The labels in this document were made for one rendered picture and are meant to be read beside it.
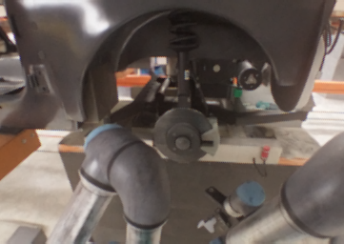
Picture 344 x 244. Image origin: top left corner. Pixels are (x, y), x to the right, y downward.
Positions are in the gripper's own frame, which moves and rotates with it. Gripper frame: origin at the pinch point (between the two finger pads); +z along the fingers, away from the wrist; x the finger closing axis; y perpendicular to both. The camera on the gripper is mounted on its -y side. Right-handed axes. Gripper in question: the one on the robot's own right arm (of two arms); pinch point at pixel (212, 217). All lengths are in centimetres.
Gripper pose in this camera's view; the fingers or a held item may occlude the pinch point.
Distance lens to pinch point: 96.5
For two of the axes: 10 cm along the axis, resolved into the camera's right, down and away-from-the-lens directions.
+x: 8.4, -3.0, 4.5
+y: 5.1, 7.1, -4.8
